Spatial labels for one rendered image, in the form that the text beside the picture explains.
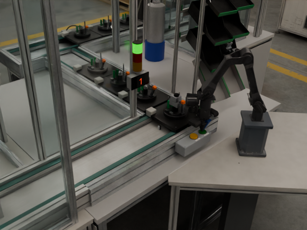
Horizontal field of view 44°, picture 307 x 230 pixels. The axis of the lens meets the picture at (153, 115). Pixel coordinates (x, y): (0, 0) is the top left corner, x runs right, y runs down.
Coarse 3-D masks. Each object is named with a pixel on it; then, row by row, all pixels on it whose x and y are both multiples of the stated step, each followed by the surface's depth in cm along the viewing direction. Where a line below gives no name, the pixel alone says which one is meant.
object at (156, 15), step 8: (152, 0) 283; (152, 8) 280; (160, 8) 280; (152, 16) 283; (160, 16) 283; (152, 24) 286; (160, 24) 287; (152, 32) 290; (160, 32) 290; (152, 40) 293; (160, 40) 294
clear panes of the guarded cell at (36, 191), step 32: (0, 0) 103; (32, 0) 109; (0, 32) 106; (32, 32) 113; (0, 64) 110; (32, 64) 118; (0, 96) 115; (32, 96) 123; (0, 128) 119; (32, 128) 128; (0, 160) 124; (32, 160) 134; (0, 192) 130; (32, 192) 140; (64, 192) 152; (0, 224) 136; (32, 224) 147
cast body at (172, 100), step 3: (177, 93) 213; (171, 96) 212; (174, 96) 212; (177, 96) 211; (180, 96) 212; (171, 99) 213; (174, 99) 212; (177, 99) 211; (180, 99) 213; (171, 102) 214; (174, 102) 212; (177, 102) 212; (174, 105) 213; (177, 105) 212; (180, 105) 214
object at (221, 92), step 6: (204, 66) 230; (198, 72) 225; (204, 72) 229; (210, 72) 230; (204, 78) 222; (222, 78) 228; (222, 84) 229; (216, 90) 229; (222, 90) 231; (216, 96) 227; (222, 96) 229; (228, 96) 228
